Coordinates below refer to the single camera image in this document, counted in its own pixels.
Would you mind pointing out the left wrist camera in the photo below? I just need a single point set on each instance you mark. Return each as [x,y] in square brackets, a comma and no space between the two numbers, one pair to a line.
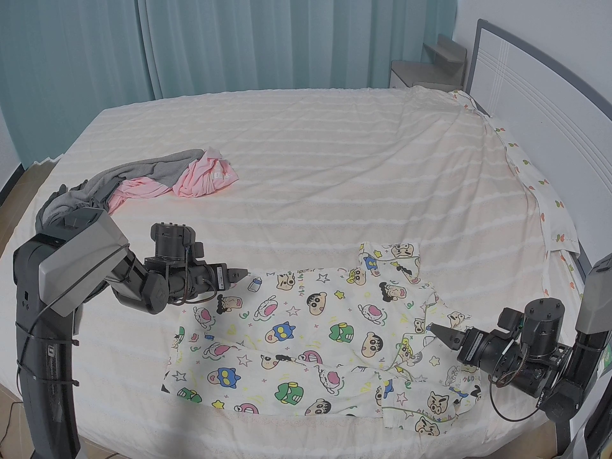
[195,251]

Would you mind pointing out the white printed pyjama top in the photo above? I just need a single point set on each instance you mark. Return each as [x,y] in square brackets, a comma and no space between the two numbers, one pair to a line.
[311,332]

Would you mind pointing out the white printed pillow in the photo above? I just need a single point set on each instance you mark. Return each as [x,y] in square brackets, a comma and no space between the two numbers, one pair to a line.
[540,189]

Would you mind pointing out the blue-green curtain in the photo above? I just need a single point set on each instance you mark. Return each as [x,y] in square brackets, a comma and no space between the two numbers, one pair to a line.
[67,50]
[296,26]

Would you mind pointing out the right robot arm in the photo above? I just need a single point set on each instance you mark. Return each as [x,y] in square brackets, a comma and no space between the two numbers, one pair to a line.
[593,304]

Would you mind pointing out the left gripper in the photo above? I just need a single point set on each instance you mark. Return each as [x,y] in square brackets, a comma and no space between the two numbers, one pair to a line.
[210,280]

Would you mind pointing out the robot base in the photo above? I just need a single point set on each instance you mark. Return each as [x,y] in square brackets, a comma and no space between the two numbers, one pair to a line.
[581,447]

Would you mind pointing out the pink garment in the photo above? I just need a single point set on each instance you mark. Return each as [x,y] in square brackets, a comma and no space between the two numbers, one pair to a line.
[201,179]

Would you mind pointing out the grey garment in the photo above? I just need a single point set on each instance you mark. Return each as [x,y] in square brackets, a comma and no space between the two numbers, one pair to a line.
[158,168]

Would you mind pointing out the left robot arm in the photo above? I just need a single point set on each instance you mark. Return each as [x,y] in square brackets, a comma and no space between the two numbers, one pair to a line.
[76,261]

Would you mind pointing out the grey bedside table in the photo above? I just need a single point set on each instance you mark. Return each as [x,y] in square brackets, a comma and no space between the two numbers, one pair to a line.
[411,74]

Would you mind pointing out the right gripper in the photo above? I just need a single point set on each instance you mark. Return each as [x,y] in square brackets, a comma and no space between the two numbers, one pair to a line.
[480,347]

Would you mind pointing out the bed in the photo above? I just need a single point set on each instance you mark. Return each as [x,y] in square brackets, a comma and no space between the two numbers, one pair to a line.
[334,184]

